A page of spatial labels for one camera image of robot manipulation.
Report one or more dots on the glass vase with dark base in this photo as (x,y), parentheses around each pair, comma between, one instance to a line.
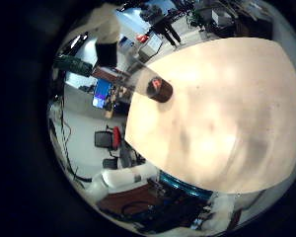
(154,87)

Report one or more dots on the lit computer monitor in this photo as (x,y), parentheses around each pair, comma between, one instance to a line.
(102,92)

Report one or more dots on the small red object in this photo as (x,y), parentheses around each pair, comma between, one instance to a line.
(142,38)

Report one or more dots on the white box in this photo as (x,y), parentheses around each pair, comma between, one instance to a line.
(153,44)

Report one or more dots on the person in black clothes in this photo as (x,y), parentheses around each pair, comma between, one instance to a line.
(167,28)

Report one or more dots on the red office chair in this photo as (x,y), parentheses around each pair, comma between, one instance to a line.
(117,136)

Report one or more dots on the black office chair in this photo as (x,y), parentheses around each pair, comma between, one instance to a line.
(103,139)
(110,163)

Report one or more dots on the brown wooden desk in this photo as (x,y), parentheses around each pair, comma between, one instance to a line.
(128,197)

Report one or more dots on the teal blue rack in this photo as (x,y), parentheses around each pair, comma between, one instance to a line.
(184,187)

